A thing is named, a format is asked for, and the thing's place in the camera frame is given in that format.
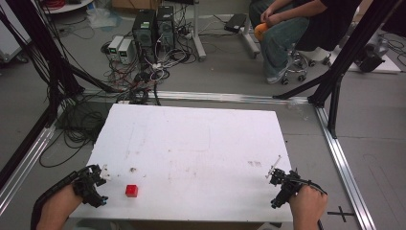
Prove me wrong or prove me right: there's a black frame post with cables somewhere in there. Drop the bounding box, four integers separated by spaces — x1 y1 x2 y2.
0 0 123 128

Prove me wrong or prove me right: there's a person's right hand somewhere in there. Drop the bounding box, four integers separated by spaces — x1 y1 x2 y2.
288 184 329 224

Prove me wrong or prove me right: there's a black frame post with braces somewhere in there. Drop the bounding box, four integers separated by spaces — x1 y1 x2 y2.
272 0 404 140

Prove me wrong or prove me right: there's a red cube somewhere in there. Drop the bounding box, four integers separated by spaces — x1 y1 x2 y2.
124 184 139 198

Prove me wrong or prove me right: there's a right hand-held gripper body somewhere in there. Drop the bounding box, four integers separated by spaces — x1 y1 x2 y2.
269 168 312 210

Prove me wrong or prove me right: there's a clear plastic bag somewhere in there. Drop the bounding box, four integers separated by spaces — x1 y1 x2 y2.
85 7 123 29

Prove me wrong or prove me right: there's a black computer tower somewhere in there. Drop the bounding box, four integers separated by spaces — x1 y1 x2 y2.
155 5 177 50
131 9 158 48

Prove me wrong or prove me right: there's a black flat box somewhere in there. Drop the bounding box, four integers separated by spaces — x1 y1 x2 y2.
223 12 248 35

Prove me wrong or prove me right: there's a white round table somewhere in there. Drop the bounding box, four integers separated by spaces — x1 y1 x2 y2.
40 0 96 15

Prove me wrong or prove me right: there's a black device on white board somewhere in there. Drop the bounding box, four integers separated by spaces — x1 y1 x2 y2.
354 42 387 74

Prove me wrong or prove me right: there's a white cabinet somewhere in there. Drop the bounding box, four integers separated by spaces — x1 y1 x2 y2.
0 8 32 64

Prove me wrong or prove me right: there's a white power supply unit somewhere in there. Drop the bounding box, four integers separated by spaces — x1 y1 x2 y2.
107 34 124 60
118 38 135 65

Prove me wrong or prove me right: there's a white desk leg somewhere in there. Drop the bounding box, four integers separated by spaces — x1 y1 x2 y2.
239 15 261 59
191 0 208 62

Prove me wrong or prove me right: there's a cardboard box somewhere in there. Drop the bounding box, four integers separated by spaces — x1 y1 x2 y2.
111 0 161 11

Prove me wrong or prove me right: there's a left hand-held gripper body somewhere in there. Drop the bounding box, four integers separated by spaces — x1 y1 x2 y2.
73 164 109 209

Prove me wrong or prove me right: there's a tangle of black cables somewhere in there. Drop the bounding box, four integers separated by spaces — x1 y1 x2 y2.
38 100 108 169

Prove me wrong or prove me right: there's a chrome wheeled stool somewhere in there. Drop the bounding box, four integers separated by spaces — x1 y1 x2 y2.
281 47 333 86

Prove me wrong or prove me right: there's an orange round object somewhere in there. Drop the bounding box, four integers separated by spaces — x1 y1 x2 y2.
253 22 270 42

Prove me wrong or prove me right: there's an aluminium floor rail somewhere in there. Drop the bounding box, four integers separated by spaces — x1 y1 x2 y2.
0 124 57 216
80 89 310 105
314 104 378 230

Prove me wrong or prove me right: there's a person's left hand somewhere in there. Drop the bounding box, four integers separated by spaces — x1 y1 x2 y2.
40 183 84 225

